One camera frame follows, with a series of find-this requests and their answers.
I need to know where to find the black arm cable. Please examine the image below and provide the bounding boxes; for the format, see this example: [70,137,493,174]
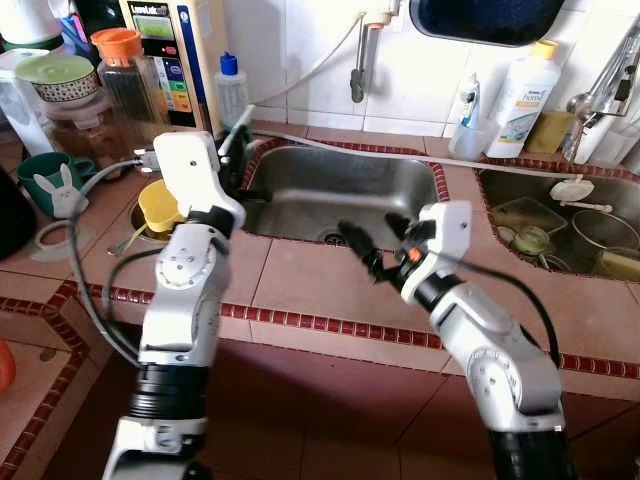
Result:
[67,155,166,367]
[438,250,562,367]

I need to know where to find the clear plastic cup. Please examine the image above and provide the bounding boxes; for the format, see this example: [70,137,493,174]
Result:
[448,118,499,161]

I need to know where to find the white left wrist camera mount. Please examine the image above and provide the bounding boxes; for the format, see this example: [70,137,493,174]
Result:
[152,130,247,229]

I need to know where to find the grey wall tap spout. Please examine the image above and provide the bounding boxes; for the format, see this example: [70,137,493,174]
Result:
[348,0,401,105]

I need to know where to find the green rabbit mug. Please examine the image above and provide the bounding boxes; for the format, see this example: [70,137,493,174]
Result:
[15,152,97,219]

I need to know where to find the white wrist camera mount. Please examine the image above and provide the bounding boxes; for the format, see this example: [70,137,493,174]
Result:
[400,200,474,297]
[152,130,247,229]

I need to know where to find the clear plastic box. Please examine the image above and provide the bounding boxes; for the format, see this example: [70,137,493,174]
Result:
[0,48,57,157]

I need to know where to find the glass jar brown contents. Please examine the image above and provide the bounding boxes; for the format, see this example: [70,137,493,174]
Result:
[45,95,117,161]

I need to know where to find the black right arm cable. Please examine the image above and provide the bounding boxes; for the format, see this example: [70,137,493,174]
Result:
[438,250,562,367]

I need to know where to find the green lid patterned bowl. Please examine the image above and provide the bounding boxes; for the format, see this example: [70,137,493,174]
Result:
[15,53,101,104]

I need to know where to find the yellow green scouring sponge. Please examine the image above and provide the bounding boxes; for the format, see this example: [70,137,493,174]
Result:
[597,248,640,283]

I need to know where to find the orange lid glass pitcher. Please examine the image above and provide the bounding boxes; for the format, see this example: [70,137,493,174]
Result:
[90,28,171,131]

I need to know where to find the dark blue basin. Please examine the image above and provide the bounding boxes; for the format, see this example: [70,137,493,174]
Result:
[408,0,567,48]

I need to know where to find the yellow plastic cup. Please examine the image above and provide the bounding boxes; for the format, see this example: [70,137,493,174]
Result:
[138,180,187,239]

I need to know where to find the black kettle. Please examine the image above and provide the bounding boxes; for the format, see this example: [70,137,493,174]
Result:
[0,168,39,261]

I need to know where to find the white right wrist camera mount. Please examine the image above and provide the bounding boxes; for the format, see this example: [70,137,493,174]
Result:
[400,200,474,297]

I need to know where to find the thin white tube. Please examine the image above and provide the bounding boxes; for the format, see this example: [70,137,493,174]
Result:
[250,15,367,109]

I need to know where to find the clear plastic food container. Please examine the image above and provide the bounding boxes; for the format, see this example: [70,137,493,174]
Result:
[488,197,559,241]

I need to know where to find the small glass cup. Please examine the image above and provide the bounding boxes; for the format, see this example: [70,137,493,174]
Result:
[510,225,556,262]

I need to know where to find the steel pot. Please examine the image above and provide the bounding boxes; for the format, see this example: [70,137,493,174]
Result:
[572,208,640,257]

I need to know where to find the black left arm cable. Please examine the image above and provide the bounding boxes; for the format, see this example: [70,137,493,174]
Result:
[67,155,166,367]

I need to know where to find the small white blue bottle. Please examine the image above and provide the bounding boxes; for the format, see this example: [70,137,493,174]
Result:
[455,75,484,136]

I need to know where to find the chrome sink faucet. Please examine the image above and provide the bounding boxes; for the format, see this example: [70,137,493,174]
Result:
[560,20,640,166]

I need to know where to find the stainless steel sink basin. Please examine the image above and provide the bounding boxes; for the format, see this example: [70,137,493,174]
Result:
[240,140,449,249]
[478,165,640,283]

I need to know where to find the white detergent bottle yellow cap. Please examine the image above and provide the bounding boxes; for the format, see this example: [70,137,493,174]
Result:
[487,40,563,159]

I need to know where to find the steel spoon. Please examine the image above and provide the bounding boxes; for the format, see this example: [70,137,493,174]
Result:
[105,232,151,256]

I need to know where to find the beige water purifier blue stripe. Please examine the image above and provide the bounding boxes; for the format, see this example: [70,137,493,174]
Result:
[120,0,227,136]

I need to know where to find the orange plastic object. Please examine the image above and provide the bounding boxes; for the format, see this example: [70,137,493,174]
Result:
[0,338,17,393]

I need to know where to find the white jar green band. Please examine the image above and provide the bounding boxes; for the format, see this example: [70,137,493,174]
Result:
[0,0,63,51]

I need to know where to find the blue cap green liquid bottle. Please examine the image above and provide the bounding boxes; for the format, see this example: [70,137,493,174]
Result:
[215,52,252,131]

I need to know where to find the white plastic ring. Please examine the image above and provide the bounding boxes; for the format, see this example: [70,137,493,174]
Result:
[34,218,96,263]

